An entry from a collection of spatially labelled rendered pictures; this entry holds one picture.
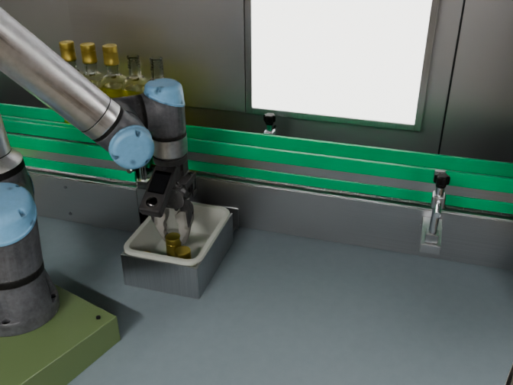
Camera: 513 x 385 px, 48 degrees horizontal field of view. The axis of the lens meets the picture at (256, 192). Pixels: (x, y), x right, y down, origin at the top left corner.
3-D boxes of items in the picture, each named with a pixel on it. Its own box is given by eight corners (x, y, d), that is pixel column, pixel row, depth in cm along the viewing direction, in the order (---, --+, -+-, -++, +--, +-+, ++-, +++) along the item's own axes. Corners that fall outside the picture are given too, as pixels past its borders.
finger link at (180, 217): (202, 232, 131) (195, 197, 127) (193, 247, 126) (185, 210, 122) (190, 232, 132) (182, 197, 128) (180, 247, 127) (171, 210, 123)
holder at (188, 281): (240, 228, 141) (240, 201, 137) (198, 299, 118) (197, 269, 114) (175, 218, 145) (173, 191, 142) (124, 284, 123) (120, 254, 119)
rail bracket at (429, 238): (438, 243, 129) (455, 153, 118) (437, 289, 115) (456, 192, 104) (417, 240, 130) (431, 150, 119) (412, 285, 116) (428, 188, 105)
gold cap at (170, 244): (179, 258, 127) (177, 241, 125) (163, 255, 128) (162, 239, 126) (184, 249, 130) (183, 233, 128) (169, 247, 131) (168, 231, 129)
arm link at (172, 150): (179, 143, 113) (140, 140, 115) (180, 165, 115) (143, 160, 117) (191, 129, 120) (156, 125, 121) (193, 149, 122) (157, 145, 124)
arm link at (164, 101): (135, 79, 113) (177, 74, 116) (141, 131, 119) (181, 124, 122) (144, 92, 107) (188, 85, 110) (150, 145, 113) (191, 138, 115)
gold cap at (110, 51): (121, 62, 137) (119, 43, 135) (115, 66, 134) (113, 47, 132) (108, 61, 138) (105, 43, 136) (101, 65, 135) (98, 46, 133)
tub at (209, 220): (234, 239, 136) (233, 208, 132) (199, 298, 118) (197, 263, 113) (166, 228, 141) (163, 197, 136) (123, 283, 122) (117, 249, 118)
